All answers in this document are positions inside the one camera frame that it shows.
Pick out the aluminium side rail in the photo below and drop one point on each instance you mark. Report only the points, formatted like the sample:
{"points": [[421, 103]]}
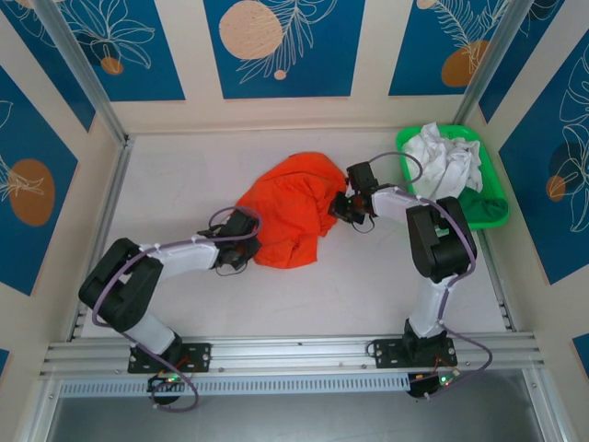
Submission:
{"points": [[108, 207], [499, 285]]}

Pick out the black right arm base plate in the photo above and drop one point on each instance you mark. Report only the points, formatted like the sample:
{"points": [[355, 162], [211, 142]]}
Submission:
{"points": [[386, 352]]}

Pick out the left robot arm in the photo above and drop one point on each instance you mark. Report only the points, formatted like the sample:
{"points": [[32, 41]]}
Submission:
{"points": [[184, 255]]}

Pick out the blue floral wall panel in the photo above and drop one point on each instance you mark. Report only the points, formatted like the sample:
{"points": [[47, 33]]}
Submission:
{"points": [[322, 69], [46, 60], [161, 69], [18, 258], [414, 55], [520, 60], [529, 207]]}

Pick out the white t-shirt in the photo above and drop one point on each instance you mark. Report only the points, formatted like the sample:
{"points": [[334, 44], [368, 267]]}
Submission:
{"points": [[442, 161]]}

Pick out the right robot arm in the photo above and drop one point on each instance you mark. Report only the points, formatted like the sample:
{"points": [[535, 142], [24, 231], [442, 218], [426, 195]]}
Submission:
{"points": [[391, 202]]}

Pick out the long aluminium mounting rail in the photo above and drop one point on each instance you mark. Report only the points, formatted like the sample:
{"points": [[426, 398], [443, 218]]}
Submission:
{"points": [[294, 354]]}

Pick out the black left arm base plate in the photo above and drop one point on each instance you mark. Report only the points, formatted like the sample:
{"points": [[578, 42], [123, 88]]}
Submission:
{"points": [[200, 357]]}

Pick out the green plastic tray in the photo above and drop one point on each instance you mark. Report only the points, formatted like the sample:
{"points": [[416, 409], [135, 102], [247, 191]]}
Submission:
{"points": [[490, 161]]}

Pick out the circuit board with green light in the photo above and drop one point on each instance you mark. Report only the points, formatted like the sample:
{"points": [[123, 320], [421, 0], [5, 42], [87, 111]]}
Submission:
{"points": [[168, 381], [437, 382]]}

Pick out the green t-shirt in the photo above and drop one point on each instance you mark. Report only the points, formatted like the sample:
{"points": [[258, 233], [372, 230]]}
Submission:
{"points": [[483, 207]]}

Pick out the orange t-shirt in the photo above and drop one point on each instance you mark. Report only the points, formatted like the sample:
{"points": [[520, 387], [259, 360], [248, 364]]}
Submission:
{"points": [[285, 212]]}

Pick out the aluminium frame post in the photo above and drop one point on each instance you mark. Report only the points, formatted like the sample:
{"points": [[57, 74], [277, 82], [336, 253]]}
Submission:
{"points": [[488, 60], [87, 73]]}

